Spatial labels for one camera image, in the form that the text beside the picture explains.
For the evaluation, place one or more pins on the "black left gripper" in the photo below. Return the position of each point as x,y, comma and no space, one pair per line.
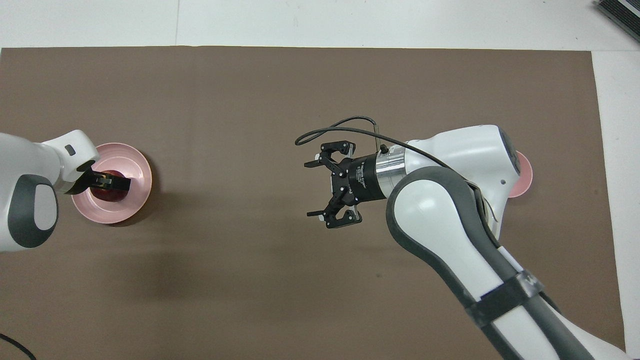
84,184

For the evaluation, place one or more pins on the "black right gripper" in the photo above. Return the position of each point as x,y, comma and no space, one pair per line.
362,180

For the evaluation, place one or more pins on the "red apple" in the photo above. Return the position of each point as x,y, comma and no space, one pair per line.
107,195

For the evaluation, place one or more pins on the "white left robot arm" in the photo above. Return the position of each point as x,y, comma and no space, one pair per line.
20,165

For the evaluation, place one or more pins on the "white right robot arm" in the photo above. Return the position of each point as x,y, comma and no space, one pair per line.
450,210

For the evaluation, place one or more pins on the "pink plate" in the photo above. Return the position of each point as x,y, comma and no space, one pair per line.
135,165

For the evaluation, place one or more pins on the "pink bowl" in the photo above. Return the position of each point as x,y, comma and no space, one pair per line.
524,175

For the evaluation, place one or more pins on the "brown table mat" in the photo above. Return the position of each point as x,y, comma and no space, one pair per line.
250,100

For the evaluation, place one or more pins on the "dark ribbed metal housing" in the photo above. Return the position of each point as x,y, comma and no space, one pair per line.
625,12

